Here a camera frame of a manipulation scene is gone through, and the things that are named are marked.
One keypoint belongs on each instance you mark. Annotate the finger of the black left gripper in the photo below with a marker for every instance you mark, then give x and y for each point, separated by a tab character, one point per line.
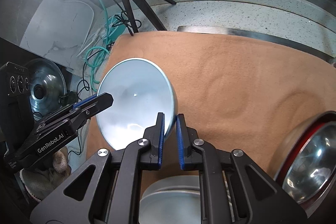
94	104

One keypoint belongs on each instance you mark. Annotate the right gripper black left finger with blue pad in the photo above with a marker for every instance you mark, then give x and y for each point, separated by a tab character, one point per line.
152	158

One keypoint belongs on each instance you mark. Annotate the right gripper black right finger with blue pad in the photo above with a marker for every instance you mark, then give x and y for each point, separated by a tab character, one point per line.
188	158

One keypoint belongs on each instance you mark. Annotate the light blue ceramic bowl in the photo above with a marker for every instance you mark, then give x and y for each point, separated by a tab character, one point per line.
140	90

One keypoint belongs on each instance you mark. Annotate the light blue plate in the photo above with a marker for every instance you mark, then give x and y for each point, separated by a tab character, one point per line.
175	199

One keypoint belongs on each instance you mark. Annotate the tan cloth mat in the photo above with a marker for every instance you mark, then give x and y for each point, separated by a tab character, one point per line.
236	92

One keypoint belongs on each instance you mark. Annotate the red rimmed steel bowl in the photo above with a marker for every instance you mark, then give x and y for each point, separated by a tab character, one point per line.
304	163

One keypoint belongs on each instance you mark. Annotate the steel sink edge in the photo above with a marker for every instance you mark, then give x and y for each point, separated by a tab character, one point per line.
257	35

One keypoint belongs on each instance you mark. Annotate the black camera device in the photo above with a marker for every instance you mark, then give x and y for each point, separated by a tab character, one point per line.
16	115

